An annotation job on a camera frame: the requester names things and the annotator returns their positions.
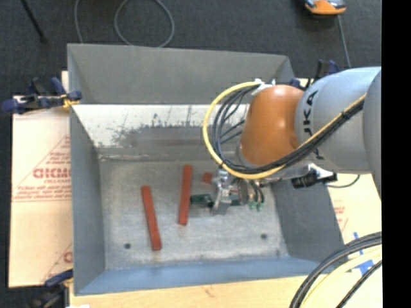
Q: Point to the dark green flat block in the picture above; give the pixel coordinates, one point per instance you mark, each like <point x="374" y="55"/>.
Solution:
<point x="200" y="200"/>

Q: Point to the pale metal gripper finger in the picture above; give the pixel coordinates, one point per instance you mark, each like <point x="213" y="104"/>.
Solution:
<point x="221" y="205"/>
<point x="220" y="179"/>

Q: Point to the red-brown flat block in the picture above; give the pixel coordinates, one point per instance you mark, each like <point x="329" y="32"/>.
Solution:
<point x="151" y="218"/>
<point x="207" y="177"/>
<point x="185" y="194"/>

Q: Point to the brown cardboard board red print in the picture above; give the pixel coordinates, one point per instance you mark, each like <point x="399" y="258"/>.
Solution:
<point x="38" y="172"/>

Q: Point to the grey metal bin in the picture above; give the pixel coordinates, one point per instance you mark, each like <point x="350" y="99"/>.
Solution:
<point x="128" y="204"/>

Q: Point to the black cylinder on white bracket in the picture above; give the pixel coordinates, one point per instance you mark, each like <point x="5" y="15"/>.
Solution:
<point x="305" y="181"/>

